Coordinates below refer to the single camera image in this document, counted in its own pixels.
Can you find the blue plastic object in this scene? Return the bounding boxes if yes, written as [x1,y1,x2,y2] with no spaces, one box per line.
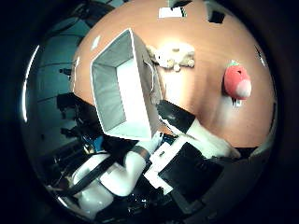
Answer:
[88,134,106,153]

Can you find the black square object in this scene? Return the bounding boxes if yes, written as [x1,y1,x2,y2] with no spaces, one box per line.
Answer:
[206,8,226,25]

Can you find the white paper sheet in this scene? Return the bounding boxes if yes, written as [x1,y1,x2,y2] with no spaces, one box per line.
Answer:
[158,6,188,20]

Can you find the white fabric container box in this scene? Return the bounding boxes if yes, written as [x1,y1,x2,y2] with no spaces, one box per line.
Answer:
[90,27,164,142]

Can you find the beige fluffy plush toy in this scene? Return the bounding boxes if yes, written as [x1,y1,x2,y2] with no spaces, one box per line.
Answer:
[146,42,196,73]

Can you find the black cable bundle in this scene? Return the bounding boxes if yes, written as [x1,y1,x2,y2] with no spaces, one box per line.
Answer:
[55,154,117,198]

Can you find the red strawberry plush toy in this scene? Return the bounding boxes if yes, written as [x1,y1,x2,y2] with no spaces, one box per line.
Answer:
[222,60,252,101]

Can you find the black equipment stand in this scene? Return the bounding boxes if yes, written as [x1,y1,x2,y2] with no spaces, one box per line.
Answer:
[56,92,105,139]

